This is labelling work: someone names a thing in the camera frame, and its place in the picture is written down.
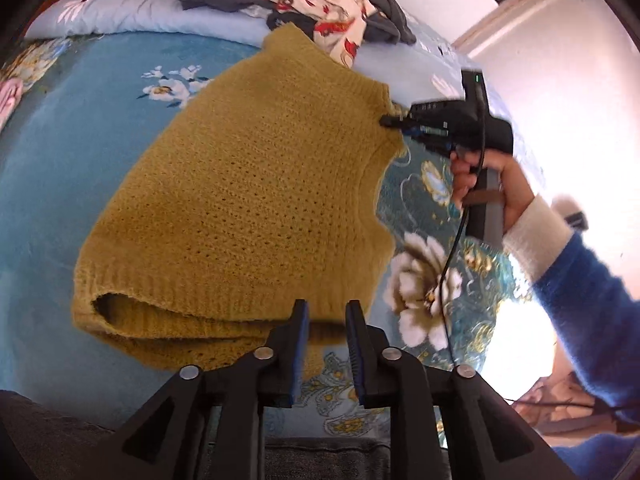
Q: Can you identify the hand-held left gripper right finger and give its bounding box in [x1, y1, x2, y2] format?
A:
[345, 300, 577, 480]

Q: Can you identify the blue floral bed sheet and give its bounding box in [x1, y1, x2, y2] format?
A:
[0, 30, 523, 441]

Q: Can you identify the mustard yellow knit sweater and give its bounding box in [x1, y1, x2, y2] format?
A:
[71, 24, 412, 372]

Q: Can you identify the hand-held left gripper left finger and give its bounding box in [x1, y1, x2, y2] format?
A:
[99, 299, 311, 480]

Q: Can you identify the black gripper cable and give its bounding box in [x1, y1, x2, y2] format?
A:
[439, 80, 490, 368]

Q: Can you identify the light blue floral quilt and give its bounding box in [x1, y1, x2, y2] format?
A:
[24, 0, 546, 186]

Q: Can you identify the person's right hand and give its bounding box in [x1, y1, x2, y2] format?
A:
[449, 149, 538, 235]

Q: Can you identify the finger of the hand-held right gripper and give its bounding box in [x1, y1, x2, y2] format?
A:
[400, 127, 451, 152]
[379, 110, 448, 130]

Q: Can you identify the person's right forearm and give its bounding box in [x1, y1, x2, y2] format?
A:
[501, 194, 640, 480]

